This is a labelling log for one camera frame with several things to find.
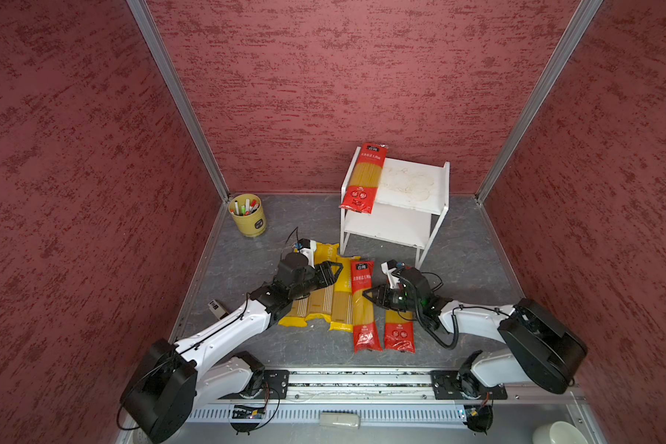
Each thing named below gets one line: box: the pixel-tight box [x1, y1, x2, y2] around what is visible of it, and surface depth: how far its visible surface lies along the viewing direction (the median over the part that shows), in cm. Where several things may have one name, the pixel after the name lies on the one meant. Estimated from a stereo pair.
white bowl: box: [531, 420, 589, 444], surface depth 63 cm
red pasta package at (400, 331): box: [384, 308, 416, 354], surface depth 83 cm
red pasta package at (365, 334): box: [350, 259, 383, 354], surface depth 83 cm
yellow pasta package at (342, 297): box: [329, 255, 361, 333], surface depth 89 cm
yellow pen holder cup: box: [228, 193, 267, 238], surface depth 102 cm
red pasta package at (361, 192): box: [338, 142, 389, 215], surface depth 79 cm
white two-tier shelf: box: [340, 157, 451, 270], surface depth 83 cm
